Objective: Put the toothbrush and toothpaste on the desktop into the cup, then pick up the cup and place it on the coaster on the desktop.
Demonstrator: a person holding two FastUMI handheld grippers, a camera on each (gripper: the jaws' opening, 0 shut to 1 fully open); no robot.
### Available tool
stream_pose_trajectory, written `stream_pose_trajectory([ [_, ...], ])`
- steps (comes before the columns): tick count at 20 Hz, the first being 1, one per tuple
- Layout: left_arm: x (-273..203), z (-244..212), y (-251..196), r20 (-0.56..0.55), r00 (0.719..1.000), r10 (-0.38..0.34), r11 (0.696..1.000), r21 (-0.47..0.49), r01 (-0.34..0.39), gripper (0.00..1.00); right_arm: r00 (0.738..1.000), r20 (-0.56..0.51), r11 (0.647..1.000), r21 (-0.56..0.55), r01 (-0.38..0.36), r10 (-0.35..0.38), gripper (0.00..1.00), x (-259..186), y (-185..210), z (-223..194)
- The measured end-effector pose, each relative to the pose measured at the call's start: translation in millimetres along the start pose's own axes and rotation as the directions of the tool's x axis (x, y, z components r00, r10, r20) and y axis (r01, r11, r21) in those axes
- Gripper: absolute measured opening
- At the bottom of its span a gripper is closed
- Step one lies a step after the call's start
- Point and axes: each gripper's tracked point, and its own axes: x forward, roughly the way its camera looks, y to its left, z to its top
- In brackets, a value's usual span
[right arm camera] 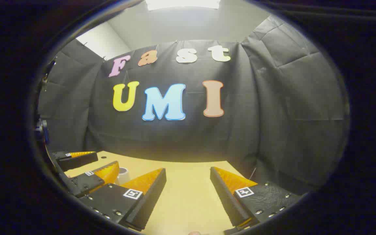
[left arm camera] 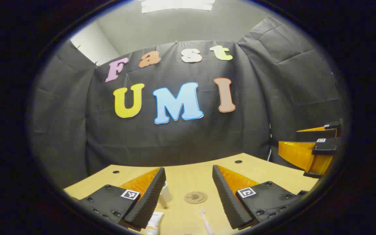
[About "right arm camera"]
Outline white cup with wooden handle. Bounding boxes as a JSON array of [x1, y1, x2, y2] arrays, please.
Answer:
[[116, 167, 132, 186]]

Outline black backdrop cloth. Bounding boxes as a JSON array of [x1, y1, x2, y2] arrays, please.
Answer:
[[38, 15, 350, 196]]

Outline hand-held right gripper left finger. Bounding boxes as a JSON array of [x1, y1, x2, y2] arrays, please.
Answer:
[[79, 168, 167, 231]]

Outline ceiling light panel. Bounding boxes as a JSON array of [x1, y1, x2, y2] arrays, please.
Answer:
[[145, 0, 221, 11]]

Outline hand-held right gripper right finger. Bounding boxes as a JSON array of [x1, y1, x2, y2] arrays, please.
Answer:
[[210, 166, 302, 235]]

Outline light wooden desktop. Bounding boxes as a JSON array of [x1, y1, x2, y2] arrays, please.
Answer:
[[62, 151, 257, 235]]

